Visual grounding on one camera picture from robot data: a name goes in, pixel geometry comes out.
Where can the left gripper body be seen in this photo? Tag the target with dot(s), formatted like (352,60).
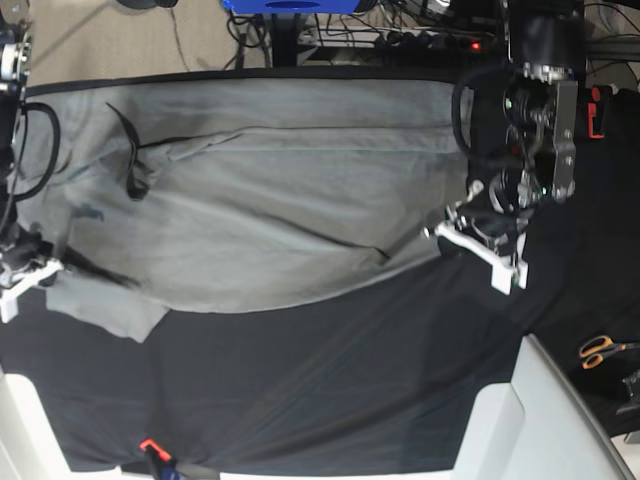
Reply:
(491,226)

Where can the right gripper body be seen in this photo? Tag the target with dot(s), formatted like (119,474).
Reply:
(27,260)

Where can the grey T-shirt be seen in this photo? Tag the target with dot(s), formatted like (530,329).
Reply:
(241,196)

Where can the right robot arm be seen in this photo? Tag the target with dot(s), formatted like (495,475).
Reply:
(16,51)

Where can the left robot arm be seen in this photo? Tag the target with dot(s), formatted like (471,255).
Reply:
(544,59)

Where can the red black clamp right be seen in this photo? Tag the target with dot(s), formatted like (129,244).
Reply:
(596,109)

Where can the black table cloth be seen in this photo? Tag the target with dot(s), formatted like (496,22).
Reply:
(379,380)

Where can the white furniture left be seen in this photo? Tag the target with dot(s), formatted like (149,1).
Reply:
(29,448)

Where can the white furniture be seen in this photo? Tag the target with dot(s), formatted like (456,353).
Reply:
(29,448)
(536,426)

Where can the black power strip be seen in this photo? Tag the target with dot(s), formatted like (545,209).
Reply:
(464,42)

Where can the white furniture right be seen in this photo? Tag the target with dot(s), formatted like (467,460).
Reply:
(536,426)

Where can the black device right edge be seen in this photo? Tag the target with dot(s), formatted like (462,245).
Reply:
(631,383)

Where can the red blue clamp bottom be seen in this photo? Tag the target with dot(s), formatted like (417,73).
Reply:
(162,465)

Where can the blue box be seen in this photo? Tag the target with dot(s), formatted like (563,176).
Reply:
(248,7)

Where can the orange handled scissors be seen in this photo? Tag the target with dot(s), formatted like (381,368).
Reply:
(595,351)

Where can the black table stand post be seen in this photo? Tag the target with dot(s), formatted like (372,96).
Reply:
(284,30)

